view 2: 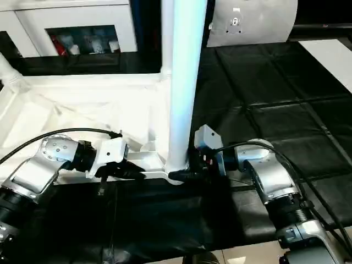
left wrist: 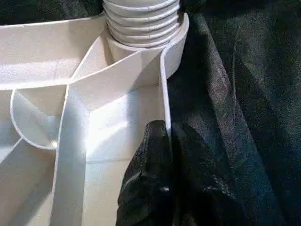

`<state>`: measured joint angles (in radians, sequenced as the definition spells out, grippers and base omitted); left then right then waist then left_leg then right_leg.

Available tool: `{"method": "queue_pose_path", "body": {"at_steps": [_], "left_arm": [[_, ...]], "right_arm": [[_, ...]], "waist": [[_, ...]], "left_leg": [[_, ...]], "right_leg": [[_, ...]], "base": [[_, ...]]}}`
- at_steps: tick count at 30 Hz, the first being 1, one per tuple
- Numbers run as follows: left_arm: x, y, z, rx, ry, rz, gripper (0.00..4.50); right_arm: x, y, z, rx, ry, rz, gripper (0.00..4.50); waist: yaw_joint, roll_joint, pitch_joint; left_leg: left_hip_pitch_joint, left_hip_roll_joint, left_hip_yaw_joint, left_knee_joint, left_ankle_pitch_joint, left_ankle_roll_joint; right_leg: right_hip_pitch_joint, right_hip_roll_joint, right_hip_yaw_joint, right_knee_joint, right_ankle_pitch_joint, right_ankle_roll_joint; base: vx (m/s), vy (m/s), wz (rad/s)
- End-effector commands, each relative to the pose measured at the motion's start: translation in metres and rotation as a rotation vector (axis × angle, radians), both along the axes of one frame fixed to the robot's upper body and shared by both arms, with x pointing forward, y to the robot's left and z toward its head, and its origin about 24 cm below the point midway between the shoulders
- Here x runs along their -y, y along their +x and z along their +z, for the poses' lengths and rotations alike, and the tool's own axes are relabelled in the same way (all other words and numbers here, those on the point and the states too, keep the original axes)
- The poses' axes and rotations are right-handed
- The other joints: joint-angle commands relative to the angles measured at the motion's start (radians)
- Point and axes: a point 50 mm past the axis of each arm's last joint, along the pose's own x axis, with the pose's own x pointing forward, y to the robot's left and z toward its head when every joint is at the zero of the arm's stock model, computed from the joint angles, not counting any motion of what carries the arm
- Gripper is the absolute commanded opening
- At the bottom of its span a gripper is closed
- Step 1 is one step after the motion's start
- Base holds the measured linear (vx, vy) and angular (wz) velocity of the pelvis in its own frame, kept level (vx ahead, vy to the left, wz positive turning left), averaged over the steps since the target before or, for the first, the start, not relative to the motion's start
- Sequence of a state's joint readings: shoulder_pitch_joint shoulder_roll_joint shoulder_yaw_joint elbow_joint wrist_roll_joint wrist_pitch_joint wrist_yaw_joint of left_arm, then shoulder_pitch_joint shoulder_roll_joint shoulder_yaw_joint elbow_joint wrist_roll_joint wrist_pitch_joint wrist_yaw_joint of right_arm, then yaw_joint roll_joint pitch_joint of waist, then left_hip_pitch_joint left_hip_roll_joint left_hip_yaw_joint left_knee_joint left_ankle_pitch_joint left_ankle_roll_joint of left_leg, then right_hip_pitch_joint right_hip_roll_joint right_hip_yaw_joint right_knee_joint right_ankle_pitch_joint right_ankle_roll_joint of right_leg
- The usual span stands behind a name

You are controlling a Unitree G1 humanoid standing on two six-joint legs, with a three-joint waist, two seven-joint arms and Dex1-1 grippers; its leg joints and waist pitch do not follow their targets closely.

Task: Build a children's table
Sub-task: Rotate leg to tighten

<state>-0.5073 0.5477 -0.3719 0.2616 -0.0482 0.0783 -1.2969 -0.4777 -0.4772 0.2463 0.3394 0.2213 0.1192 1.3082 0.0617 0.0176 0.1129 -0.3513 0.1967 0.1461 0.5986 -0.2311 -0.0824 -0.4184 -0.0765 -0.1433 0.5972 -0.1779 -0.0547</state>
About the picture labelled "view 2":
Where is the white plastic table leg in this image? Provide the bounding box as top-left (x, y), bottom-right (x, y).
top-left (160, 0), bottom-right (173, 81)
top-left (164, 0), bottom-right (208, 180)
top-left (0, 51), bottom-right (23, 84)

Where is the white plastic table top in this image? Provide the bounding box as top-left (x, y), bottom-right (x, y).
top-left (0, 72), bottom-right (194, 187)

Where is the dark right robot foot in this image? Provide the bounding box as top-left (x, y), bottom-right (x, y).
top-left (182, 251), bottom-right (220, 264)

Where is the black work mat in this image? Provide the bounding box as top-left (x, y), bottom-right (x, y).
top-left (0, 41), bottom-right (352, 259)

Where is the black furniture with yellow label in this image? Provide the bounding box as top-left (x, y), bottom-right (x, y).
top-left (136, 0), bottom-right (218, 75)

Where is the white glass-door cabinet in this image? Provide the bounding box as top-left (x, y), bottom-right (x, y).
top-left (0, 0), bottom-right (139, 59)

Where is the white flat board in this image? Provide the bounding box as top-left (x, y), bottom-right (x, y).
top-left (298, 38), bottom-right (352, 95)

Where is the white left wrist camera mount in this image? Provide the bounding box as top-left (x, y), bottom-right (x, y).
top-left (86, 136), bottom-right (129, 180)

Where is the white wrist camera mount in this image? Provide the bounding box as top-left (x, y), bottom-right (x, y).
top-left (86, 136), bottom-right (129, 180)
top-left (193, 123), bottom-right (223, 152)

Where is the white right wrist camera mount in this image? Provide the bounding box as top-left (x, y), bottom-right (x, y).
top-left (193, 123), bottom-right (223, 152)

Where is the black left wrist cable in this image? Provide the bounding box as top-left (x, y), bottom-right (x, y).
top-left (0, 127), bottom-right (124, 166)

